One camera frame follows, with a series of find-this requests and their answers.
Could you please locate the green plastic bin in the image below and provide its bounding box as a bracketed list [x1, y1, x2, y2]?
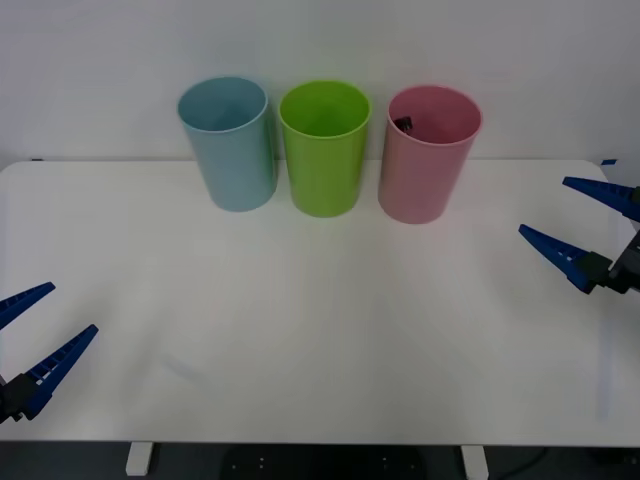
[278, 79, 372, 219]

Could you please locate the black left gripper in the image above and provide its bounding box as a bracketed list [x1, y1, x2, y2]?
[0, 281, 100, 426]

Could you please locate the pink plastic bin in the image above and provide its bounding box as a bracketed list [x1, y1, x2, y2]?
[377, 84, 484, 225]

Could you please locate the white table leg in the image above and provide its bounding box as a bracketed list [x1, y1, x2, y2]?
[460, 444, 488, 480]
[124, 442, 152, 477]

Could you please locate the pale blue plastic bin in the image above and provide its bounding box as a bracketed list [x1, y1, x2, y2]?
[175, 75, 278, 213]

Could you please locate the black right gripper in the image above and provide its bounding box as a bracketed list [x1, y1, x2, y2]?
[517, 175, 640, 297]

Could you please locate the black cable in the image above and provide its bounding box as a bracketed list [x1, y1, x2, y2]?
[499, 444, 551, 479]

